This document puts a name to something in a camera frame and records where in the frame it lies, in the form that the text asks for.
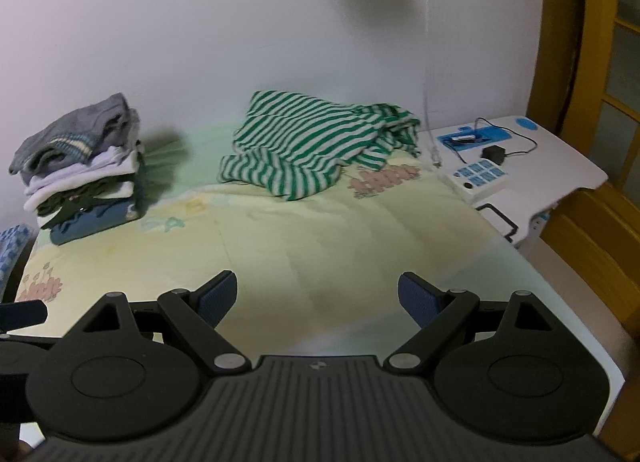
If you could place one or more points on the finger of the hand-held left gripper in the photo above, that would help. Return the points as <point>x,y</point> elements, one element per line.
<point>22,314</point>

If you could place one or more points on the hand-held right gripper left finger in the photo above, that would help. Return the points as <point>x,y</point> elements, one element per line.
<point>220,294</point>

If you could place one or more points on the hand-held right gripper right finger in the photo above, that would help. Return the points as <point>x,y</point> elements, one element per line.
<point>417,299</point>

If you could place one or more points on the green white striped shirt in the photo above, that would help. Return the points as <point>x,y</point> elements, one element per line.
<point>310,142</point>

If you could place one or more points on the blue checkered cloth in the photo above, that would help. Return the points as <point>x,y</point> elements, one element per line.
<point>12,252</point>

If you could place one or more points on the printed yellow green blanket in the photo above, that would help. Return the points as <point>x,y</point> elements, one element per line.
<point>325,242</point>

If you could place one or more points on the blue folded garment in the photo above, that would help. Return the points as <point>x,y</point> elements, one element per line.
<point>95,224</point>

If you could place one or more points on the dark green folded garment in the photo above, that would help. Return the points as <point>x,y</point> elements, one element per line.
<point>75,207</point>

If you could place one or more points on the white blue power strip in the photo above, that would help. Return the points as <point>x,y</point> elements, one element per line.
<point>480,179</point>

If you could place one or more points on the black power adapter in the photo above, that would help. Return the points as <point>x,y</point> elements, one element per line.
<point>494,154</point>

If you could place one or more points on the pale lavender folded garment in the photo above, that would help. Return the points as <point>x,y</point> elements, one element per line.
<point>95,164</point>

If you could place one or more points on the blue desk mat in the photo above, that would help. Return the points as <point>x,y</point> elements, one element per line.
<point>500,134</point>

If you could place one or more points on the grey knitted folded sweater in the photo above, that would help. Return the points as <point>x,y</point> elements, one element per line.
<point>70,134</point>

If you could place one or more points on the white desk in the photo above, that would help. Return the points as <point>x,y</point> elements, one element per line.
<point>555,157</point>

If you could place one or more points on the round blue sticker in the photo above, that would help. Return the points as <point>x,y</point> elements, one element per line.
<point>527,123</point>

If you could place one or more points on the black desk bracket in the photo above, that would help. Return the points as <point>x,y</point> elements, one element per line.
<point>510,227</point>

